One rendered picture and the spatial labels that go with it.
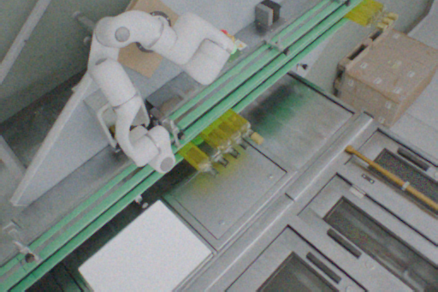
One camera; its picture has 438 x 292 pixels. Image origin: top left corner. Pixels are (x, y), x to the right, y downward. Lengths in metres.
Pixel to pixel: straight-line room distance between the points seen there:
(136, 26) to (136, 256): 0.87
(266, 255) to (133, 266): 0.50
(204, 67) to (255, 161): 0.61
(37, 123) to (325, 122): 1.42
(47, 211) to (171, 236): 0.47
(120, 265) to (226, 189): 0.50
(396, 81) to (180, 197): 4.13
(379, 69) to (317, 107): 3.57
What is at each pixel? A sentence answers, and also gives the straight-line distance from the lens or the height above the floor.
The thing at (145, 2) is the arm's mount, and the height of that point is 0.77.
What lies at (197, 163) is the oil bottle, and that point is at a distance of 1.51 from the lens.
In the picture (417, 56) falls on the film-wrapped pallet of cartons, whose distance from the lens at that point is 5.79.
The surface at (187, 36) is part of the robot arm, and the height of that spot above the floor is 1.02.
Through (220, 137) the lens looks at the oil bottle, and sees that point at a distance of 1.56.
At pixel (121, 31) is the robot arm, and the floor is 0.97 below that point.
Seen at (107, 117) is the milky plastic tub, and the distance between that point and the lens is 1.49.
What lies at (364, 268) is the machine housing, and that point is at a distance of 1.58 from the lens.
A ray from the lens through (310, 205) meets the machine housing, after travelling 1.64.
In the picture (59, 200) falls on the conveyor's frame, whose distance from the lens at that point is 1.55.
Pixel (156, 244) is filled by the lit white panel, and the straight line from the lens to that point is 1.55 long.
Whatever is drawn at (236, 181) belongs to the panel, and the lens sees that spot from 1.62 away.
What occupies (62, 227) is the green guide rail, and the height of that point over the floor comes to 0.91.
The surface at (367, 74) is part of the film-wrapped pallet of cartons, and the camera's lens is 5.35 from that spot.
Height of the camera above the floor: 1.76
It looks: 28 degrees down
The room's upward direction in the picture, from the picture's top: 127 degrees clockwise
